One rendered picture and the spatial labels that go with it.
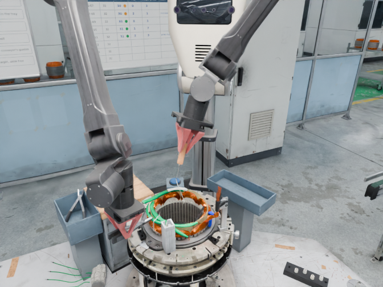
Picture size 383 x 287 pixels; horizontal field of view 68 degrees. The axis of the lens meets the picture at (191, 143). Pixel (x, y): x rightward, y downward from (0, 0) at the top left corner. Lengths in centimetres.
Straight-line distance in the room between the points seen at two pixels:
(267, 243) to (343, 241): 143
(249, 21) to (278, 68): 258
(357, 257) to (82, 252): 202
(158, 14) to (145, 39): 26
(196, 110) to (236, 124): 240
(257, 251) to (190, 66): 79
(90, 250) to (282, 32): 271
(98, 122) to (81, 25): 20
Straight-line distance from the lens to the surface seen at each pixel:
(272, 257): 127
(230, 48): 70
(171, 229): 76
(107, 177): 60
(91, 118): 64
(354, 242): 271
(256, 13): 68
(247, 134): 325
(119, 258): 119
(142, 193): 107
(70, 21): 69
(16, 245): 273
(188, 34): 110
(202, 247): 82
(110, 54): 291
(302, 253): 132
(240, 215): 113
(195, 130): 75
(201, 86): 65
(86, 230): 104
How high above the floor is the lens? 169
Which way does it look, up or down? 26 degrees down
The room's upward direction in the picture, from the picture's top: straight up
